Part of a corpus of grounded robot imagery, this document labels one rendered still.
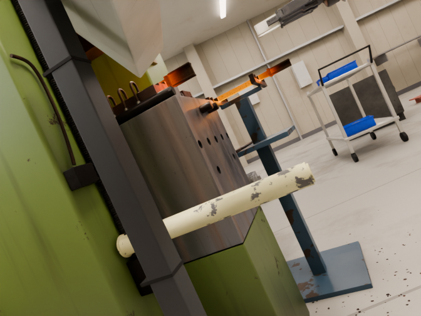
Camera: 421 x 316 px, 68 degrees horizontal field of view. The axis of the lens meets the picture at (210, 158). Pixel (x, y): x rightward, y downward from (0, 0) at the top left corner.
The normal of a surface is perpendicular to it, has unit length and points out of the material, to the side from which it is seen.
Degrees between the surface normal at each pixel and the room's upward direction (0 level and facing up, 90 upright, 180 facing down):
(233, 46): 90
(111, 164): 90
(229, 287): 90
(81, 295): 90
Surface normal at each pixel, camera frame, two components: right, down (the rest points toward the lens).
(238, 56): -0.05, 0.04
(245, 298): -0.27, 0.14
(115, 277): 0.86, -0.40
